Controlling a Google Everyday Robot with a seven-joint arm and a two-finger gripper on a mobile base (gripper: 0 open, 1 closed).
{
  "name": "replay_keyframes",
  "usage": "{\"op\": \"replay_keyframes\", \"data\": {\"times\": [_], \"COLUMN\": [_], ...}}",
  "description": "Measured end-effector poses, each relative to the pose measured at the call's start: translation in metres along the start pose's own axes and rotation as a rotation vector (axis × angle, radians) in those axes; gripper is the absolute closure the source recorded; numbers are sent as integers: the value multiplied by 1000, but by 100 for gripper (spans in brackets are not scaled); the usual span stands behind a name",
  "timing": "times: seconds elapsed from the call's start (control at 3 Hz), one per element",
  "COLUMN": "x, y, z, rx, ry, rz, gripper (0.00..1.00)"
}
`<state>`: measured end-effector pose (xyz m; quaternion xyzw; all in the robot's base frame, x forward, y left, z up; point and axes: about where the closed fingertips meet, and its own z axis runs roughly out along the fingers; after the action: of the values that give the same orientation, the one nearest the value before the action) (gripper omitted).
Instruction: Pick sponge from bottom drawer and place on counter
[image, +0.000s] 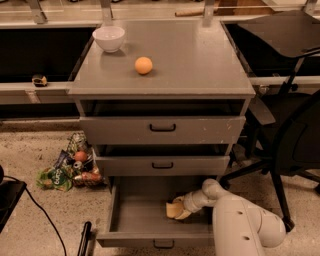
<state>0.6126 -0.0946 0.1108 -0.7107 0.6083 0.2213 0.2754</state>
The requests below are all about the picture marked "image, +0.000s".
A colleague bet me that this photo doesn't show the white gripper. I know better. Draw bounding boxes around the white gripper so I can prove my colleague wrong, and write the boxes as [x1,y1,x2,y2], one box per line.
[173,190,216,220]

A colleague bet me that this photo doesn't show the yellow sponge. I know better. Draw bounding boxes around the yellow sponge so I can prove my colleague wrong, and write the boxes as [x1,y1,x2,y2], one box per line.
[166,202,184,219]

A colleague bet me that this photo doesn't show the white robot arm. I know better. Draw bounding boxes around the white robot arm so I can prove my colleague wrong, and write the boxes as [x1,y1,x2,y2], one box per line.
[166,179,286,256]

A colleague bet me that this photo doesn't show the grey bottom drawer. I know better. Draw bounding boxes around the grey bottom drawer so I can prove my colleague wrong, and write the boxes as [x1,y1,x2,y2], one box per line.
[97,176,214,249]

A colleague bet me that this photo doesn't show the grey drawer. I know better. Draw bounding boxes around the grey drawer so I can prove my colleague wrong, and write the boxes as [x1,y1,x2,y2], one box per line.
[80,100,245,145]
[97,176,214,249]
[96,145,229,176]

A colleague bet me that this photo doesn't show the grey drawer cabinet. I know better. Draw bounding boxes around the grey drawer cabinet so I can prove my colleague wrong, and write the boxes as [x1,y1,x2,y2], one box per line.
[68,18,256,188]

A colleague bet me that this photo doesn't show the grey middle drawer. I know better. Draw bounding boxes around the grey middle drawer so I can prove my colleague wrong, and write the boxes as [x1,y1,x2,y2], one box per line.
[96,145,229,176]

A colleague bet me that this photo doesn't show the grey top drawer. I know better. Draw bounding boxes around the grey top drawer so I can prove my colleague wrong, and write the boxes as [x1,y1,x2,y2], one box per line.
[80,100,245,145]

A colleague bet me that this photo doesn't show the black pole stand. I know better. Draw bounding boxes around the black pole stand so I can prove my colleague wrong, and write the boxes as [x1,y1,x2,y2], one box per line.
[77,221,92,256]

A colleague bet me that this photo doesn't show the black office chair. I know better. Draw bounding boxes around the black office chair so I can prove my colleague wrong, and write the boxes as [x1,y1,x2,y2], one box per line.
[220,10,320,231]

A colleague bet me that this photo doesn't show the green snack bag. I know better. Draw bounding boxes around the green snack bag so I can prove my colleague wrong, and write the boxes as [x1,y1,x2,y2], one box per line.
[36,167,72,192]

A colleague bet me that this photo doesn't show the orange ball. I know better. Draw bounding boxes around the orange ball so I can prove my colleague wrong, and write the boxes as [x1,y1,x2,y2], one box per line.
[135,57,153,75]

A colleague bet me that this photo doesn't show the black box on floor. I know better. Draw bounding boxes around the black box on floor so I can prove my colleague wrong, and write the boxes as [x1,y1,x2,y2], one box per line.
[0,166,26,233]

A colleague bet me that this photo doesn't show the white bowl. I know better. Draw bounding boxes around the white bowl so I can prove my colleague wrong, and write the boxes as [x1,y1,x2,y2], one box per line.
[92,26,125,53]

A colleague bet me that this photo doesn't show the small yellow black toy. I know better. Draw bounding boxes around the small yellow black toy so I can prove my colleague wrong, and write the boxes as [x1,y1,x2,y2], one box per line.
[32,74,48,87]

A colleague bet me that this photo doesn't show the black cable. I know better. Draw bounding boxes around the black cable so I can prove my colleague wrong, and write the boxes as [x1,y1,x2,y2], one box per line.
[3,175,68,256]

